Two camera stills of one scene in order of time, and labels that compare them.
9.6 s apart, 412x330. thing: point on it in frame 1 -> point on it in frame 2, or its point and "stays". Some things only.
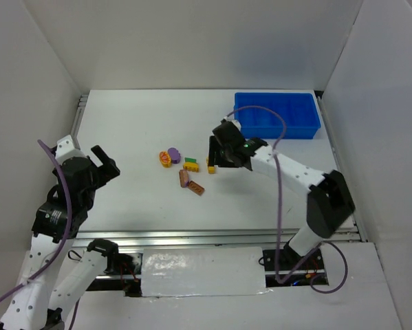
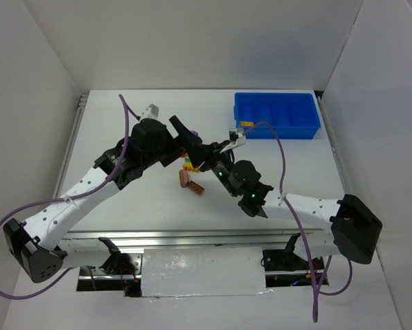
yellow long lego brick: x=191 y=166 stays
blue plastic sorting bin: x=300 y=112 stays
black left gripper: x=106 y=168 -> x=177 y=144
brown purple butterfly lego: x=183 y=176 stays
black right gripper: x=218 y=155 -> x=209 y=155
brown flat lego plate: x=196 y=188 stays
